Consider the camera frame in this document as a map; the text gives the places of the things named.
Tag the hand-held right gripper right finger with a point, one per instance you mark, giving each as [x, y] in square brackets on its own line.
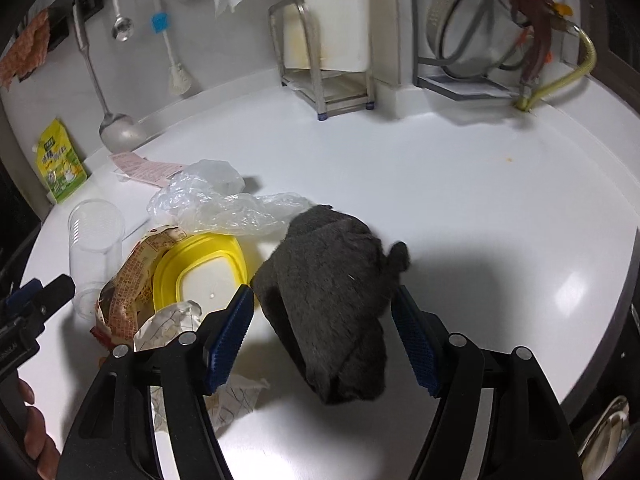
[415, 345]

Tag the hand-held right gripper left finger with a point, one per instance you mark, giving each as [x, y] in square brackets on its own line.
[230, 340]

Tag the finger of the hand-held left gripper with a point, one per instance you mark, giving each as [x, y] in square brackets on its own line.
[52, 295]
[22, 294]

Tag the dark grey cloth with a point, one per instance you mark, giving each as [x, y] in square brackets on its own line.
[325, 300]

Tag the clear plastic bag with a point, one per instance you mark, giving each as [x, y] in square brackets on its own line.
[220, 210]

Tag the person's left hand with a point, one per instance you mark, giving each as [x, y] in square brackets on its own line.
[37, 435]

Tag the clear plastic cup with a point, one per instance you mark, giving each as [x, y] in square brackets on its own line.
[95, 260]

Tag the crumpled white paper wrapper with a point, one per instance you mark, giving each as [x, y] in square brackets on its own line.
[165, 325]

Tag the orange printed paper bag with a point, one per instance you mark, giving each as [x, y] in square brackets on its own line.
[130, 290]

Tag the yellow lidded food container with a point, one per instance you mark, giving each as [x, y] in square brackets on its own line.
[170, 270]

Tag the yellow green seasoning pouch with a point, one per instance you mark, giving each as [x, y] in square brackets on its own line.
[60, 165]

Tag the pink paper box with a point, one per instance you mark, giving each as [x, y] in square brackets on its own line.
[145, 170]

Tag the large metal ladle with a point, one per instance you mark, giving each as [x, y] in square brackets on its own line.
[120, 132]

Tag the white rimmed dish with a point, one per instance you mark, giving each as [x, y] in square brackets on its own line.
[612, 415]

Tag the orange patterned cloth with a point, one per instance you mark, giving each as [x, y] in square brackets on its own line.
[25, 50]

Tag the white bottle brush blue grip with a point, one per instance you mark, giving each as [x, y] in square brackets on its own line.
[180, 80]

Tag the metal cutting board rack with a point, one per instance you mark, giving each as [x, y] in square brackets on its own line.
[345, 102]

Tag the dark metal dish rack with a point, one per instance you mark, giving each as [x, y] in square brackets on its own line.
[450, 87]

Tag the small metal spoon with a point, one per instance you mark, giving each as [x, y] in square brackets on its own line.
[122, 27]

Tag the dark red kitchen tool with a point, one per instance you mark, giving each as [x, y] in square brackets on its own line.
[537, 25]

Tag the white cutting board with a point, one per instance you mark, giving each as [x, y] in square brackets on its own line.
[340, 10]

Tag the black wall rail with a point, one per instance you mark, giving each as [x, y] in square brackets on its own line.
[92, 5]

